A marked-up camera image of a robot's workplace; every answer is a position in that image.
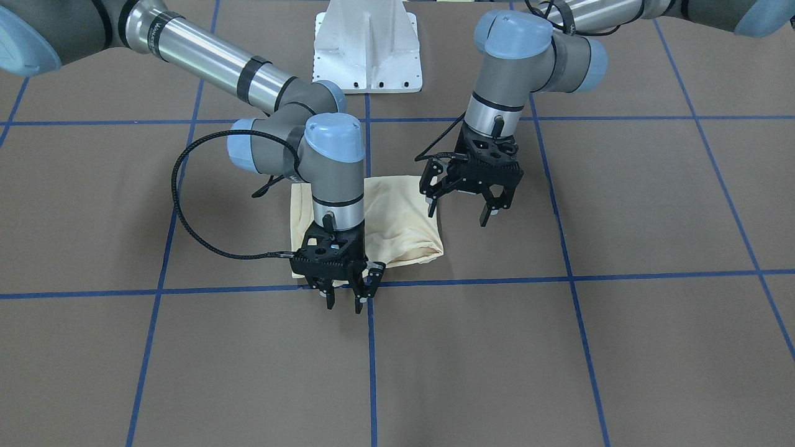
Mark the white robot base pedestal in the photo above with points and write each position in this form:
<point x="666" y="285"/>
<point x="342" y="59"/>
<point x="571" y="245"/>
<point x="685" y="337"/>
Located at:
<point x="368" y="47"/>

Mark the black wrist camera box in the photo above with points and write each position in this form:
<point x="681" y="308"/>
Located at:
<point x="476" y="175"/>
<point x="333" y="265"/>

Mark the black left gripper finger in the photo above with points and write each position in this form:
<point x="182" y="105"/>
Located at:
<point x="487" y="212"/>
<point x="432" y="206"/>

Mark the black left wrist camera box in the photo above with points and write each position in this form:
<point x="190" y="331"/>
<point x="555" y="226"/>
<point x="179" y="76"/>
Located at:
<point x="476" y="175"/>

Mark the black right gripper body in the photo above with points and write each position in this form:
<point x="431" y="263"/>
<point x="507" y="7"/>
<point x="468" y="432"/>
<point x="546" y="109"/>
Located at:
<point x="371" y="275"/>

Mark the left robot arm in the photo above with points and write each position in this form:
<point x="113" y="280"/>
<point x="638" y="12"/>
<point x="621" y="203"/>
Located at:
<point x="553" y="47"/>

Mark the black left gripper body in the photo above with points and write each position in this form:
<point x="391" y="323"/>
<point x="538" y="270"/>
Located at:
<point x="436" y="176"/>

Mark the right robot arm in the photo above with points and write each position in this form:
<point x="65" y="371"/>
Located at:
<point x="305" y="135"/>

